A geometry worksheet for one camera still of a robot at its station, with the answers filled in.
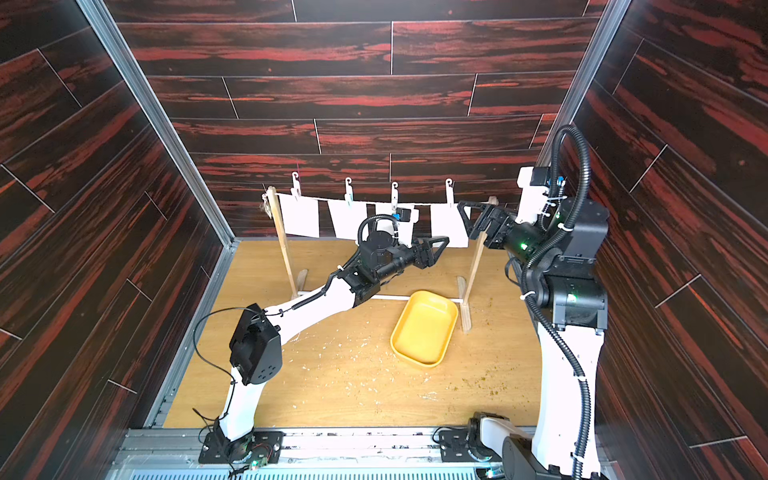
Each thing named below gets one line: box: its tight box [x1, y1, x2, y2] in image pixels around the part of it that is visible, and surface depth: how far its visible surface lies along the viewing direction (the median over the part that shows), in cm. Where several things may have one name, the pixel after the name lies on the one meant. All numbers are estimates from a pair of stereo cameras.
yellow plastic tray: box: [390, 290, 459, 368], surface depth 96 cm
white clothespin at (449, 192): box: [445, 178, 454, 208], surface depth 67 cm
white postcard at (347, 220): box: [328, 200, 369, 245], surface depth 72 cm
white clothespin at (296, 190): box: [290, 172, 301, 201], surface depth 69 cm
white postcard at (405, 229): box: [376, 203, 419, 248], surface depth 69 cm
